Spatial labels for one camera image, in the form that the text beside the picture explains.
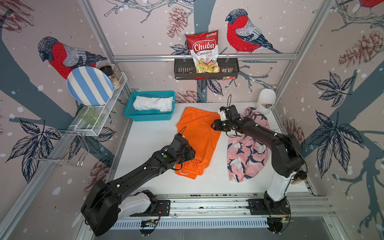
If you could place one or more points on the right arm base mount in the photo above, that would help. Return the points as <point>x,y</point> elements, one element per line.
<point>260,207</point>

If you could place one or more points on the orange cloth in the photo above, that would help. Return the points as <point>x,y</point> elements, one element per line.
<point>195,124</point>

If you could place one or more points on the pink patterned cloth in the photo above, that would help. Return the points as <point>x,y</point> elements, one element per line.
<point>246,157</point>

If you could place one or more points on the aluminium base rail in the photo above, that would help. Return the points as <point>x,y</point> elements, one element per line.
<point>236,205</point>

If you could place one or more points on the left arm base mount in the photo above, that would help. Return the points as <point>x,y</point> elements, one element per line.
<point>156,206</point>

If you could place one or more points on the dark lid spice jar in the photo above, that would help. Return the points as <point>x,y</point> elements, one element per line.
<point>108,70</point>

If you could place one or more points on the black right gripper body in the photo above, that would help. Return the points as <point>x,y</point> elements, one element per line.
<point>222,126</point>

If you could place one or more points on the green glass cup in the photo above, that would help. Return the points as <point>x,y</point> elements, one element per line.
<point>90,115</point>

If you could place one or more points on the blue white striped plate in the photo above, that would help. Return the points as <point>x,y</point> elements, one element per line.
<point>90,86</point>

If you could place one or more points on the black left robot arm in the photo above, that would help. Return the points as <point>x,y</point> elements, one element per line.
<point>108,202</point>

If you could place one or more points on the beige spice jar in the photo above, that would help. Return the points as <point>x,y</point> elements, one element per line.
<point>116,77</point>

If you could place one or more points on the metal wire rack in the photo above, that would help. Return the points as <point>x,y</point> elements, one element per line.
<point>71,148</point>

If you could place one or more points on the white mannequin head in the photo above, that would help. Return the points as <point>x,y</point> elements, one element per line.
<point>266,101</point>

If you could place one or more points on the white shorts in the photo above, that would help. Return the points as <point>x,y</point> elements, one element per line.
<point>160,104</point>

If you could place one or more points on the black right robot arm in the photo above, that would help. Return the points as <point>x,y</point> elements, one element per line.
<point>287,158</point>

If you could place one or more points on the teal plastic basket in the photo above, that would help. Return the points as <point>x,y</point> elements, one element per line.
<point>149,115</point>

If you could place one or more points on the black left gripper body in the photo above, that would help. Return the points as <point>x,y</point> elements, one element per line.
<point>187,154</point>

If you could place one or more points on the clear acrylic wall shelf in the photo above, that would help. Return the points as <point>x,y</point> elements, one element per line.
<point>103,112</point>

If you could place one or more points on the red Chuba chips bag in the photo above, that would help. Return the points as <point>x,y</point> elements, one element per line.
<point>204,51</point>

